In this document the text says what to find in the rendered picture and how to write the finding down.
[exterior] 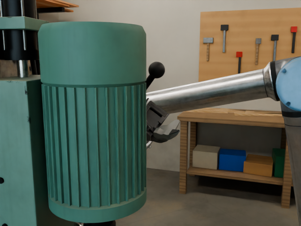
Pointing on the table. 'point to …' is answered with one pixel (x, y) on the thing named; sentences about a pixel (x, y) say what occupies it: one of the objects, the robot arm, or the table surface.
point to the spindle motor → (94, 118)
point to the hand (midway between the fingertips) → (150, 112)
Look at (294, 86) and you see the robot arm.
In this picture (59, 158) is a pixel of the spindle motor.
